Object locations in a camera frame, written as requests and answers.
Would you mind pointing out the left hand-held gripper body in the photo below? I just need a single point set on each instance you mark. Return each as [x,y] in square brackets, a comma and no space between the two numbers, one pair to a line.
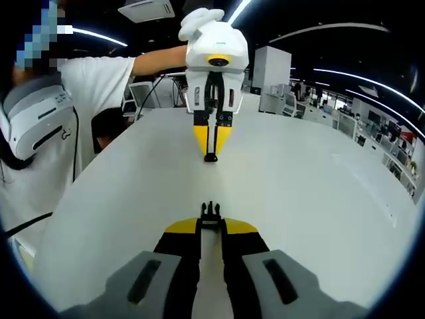
[219,43]

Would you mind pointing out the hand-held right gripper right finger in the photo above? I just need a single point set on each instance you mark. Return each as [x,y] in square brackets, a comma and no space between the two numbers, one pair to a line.
[275,276]

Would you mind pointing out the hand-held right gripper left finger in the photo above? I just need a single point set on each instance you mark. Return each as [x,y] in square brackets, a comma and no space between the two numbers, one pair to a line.
[149,276]

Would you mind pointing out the black buckle socket part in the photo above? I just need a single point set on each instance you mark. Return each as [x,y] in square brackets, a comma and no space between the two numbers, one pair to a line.
[211,159]

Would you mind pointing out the black buckle pronged part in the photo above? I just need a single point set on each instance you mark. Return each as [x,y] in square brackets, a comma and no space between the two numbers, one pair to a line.
[210,216]

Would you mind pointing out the white ceiling air unit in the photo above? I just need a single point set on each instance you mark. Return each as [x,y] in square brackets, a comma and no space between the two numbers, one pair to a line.
[146,10]

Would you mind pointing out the person in white shirt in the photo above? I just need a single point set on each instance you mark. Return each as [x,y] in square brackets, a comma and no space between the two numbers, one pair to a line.
[96,86]

